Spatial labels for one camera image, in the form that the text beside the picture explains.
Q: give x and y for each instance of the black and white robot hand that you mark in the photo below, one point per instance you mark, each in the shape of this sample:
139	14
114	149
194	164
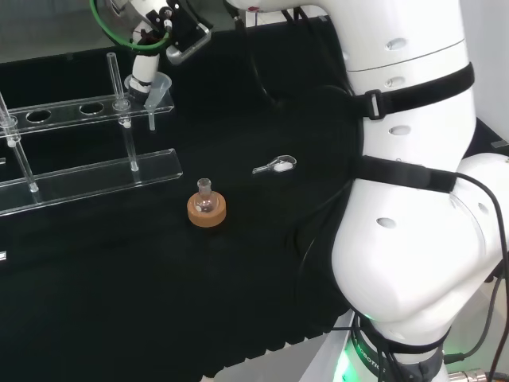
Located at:
145	65

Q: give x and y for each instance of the translucent plastic funnel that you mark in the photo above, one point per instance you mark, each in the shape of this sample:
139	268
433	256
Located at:
161	89

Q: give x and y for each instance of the clear acrylic funnel stand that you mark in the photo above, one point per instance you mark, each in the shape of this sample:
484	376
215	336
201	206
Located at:
99	179

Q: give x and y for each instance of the glass weighing funnel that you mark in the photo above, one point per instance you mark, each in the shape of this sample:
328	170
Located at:
280	166

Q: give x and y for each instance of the small round-bottom glass flask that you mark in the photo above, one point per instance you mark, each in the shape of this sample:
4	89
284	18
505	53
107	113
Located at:
207	203

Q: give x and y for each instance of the black table cloth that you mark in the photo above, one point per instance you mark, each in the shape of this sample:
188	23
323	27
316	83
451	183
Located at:
119	278

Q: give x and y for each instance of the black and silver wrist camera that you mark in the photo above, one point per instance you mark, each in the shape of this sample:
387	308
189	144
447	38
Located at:
185	24

